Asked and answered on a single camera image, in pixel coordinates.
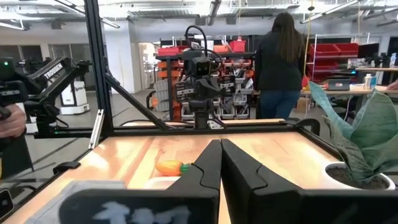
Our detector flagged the green artificial plant leaves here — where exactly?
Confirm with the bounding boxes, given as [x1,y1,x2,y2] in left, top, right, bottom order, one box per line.
[308,81,398,183]

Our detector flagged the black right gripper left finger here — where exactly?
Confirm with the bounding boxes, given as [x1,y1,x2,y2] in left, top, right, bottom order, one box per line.
[58,139,223,224]

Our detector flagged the white cart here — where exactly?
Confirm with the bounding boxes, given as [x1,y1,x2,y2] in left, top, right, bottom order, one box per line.
[59,80,91,116]

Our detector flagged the white plant pot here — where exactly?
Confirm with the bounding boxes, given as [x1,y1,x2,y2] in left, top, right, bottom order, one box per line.
[324,161,397,191]

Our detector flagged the yellow cable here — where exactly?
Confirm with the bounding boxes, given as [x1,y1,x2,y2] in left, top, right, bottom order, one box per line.
[303,0,313,76]

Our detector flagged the grey box on table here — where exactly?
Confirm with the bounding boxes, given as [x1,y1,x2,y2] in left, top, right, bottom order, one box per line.
[326,77,353,92]

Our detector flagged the wooden background table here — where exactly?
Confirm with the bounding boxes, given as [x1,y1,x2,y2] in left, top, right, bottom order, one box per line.
[299,67,398,98]

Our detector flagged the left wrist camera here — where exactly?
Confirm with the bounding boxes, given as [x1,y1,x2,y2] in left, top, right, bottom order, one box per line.
[190,55,213,77]

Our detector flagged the person's hand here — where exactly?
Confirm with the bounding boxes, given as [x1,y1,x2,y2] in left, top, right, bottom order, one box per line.
[0,103,27,139]

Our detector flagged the white bottle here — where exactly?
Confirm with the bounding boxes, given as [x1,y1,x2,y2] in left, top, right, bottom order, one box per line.
[363,73,373,91]

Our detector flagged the rack with orange bins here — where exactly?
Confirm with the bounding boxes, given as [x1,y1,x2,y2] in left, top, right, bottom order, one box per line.
[154,35,257,122]

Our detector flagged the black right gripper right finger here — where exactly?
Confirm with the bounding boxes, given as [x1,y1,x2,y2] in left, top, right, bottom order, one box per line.
[221,139,398,224]

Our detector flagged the orange toy carrot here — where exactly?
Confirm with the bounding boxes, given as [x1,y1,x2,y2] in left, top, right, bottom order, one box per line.
[155,159,191,177]

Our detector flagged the silver metal bracket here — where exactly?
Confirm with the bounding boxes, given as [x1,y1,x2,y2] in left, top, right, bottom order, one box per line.
[88,108,105,151]

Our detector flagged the standing person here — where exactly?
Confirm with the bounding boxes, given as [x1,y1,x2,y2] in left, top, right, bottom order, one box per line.
[254,11,307,120]

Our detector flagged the black aluminium table frame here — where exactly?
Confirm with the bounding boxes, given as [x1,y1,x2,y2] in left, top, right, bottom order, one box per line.
[0,0,343,218]

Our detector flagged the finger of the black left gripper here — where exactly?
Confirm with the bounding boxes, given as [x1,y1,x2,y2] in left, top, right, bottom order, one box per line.
[195,77,208,100]
[207,77,221,100]

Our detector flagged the shelf with red bins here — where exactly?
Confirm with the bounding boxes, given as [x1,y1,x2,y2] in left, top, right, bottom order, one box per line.
[305,34,360,83]

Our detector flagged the clear plastic tupperware container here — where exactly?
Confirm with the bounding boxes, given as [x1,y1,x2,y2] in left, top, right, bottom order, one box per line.
[143,175,182,190]

